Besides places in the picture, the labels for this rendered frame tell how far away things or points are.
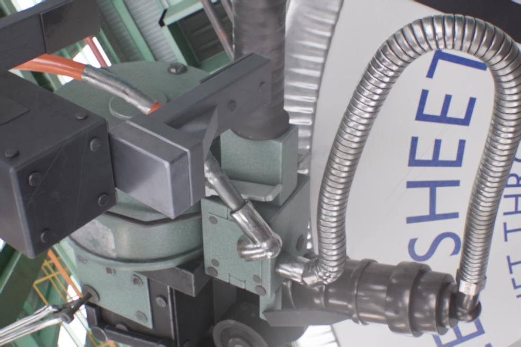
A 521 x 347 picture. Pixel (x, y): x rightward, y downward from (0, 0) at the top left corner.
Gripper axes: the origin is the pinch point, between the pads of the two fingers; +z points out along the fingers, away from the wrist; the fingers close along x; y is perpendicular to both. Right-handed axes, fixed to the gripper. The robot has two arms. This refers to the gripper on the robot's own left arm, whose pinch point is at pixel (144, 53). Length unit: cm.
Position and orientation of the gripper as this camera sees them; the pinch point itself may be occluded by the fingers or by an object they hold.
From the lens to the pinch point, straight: 45.2
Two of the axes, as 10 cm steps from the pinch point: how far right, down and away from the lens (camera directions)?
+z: 6.3, -4.6, 6.3
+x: 7.8, 3.7, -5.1
